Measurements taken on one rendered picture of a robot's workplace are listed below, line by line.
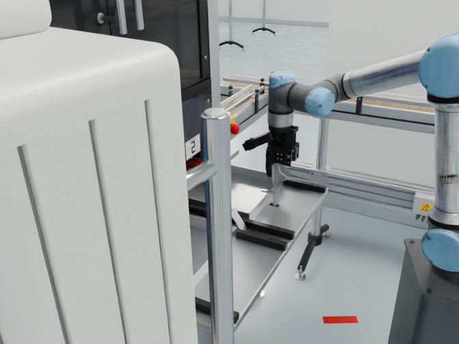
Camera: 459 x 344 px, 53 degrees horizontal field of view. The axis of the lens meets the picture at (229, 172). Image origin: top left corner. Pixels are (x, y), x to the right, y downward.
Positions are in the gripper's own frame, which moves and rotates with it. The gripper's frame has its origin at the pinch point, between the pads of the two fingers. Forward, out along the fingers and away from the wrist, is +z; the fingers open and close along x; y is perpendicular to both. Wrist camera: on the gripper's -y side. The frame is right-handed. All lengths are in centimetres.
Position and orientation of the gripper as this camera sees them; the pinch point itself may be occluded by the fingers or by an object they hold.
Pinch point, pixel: (272, 182)
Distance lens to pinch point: 147.9
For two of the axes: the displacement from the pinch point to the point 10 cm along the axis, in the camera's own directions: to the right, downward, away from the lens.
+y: 8.9, 2.0, -4.2
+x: 4.6, -4.1, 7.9
